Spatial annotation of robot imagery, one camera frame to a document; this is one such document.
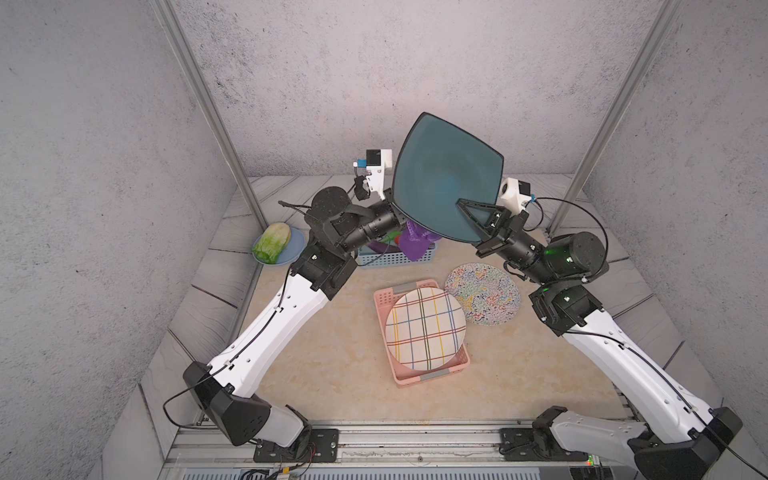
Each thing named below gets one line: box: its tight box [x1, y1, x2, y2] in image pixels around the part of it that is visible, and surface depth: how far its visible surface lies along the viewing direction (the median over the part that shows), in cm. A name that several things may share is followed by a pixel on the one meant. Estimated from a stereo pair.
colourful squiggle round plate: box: [444, 262, 521, 327], surface depth 104 cm
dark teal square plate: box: [392, 112, 504, 242], surface depth 51 cm
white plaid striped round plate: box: [385, 287, 467, 371], surface depth 91 cm
